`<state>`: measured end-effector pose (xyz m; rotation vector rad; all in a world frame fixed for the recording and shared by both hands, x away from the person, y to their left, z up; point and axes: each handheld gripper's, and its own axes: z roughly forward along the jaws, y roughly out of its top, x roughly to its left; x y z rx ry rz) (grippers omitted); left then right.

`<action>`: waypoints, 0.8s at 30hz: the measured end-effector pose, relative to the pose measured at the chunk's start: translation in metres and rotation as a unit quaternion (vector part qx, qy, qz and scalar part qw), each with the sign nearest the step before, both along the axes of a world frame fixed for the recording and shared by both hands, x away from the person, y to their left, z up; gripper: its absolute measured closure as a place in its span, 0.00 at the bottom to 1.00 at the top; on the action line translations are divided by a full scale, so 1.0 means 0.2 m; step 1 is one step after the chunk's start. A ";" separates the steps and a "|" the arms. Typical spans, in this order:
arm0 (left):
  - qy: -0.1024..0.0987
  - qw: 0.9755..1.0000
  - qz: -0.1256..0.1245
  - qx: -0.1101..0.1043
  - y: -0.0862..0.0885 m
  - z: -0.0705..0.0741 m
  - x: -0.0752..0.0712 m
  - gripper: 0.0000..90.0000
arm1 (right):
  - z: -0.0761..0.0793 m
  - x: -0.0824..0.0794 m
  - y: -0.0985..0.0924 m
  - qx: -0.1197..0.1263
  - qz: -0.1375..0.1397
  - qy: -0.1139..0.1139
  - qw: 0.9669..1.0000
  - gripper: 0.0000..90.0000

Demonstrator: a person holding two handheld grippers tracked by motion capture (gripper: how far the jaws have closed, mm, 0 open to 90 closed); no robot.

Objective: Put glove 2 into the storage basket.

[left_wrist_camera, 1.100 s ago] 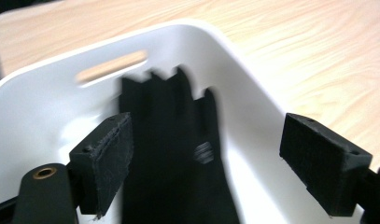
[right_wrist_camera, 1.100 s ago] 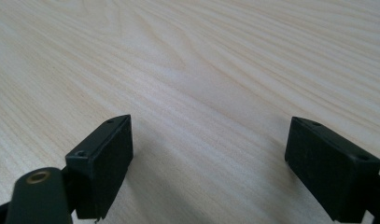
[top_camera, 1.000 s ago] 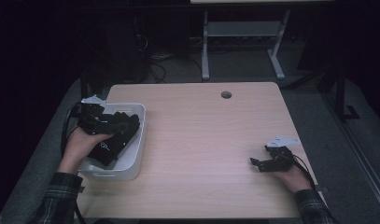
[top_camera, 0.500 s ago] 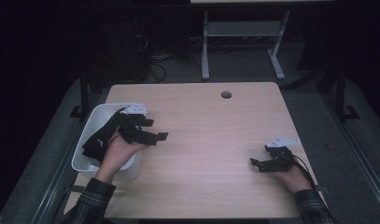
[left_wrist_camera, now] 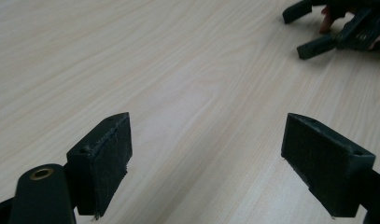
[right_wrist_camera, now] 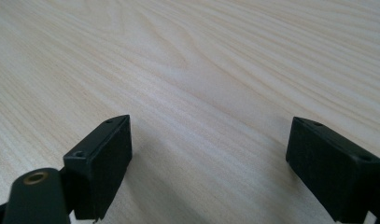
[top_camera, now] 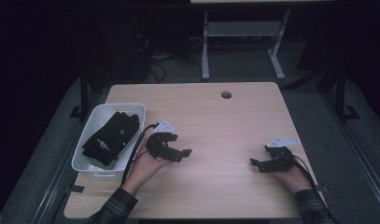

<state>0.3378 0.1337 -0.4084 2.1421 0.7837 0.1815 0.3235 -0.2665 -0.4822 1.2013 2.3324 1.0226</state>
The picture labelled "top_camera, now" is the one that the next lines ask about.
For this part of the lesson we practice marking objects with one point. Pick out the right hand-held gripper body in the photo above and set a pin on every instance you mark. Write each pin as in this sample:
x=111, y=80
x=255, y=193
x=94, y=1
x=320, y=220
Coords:
x=284, y=160

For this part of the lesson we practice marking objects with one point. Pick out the black metal stand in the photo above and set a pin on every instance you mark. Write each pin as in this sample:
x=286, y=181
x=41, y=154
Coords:
x=340, y=93
x=84, y=93

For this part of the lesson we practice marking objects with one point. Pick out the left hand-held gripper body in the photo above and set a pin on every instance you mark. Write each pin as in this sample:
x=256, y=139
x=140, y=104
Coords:
x=156, y=147

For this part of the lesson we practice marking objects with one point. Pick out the white plastic bin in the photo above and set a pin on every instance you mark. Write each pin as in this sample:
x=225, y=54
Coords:
x=97, y=174

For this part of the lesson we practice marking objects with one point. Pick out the black tape strip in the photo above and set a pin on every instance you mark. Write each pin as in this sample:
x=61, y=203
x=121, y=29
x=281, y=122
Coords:
x=77, y=188

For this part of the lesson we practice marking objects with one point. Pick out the person's right hand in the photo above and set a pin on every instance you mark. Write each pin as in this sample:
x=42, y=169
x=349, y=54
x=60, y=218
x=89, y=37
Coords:
x=295, y=180

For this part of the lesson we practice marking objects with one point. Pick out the person's left hand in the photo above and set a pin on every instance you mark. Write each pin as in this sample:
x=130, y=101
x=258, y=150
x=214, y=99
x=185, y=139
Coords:
x=142, y=171

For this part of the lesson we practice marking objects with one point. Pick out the grey metal table frame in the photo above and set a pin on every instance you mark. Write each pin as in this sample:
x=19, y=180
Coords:
x=240, y=29

